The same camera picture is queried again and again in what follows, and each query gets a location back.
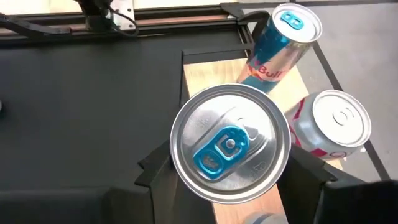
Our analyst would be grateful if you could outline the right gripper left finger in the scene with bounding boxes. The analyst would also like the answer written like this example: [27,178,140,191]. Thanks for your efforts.
[134,139,180,224]

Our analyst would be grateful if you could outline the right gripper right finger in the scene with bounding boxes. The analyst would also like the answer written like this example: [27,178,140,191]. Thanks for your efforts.
[276,144,338,224]

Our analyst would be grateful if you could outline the grey can with dark top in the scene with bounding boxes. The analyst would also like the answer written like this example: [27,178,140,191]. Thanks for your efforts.
[244,212,289,224]

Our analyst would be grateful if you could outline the Diet Coke can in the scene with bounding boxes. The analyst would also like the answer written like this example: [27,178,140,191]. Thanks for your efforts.
[284,89,373,161]

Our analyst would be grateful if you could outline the sugarfree Red Bull can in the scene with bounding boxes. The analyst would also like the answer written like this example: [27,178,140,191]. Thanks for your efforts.
[169,83,292,205]

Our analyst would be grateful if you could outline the blue Red Bull can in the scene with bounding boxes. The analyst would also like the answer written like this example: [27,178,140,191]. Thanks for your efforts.
[237,2,323,94]

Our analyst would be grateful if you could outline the wooden shelf with black legs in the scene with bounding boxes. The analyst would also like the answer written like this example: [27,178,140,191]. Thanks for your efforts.
[179,43,346,224]

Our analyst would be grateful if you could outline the black table mat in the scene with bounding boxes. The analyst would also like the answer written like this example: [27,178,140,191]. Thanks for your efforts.
[0,29,249,224]

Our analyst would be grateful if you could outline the black cable sleeve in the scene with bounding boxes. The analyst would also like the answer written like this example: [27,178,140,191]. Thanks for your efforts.
[0,13,73,37]

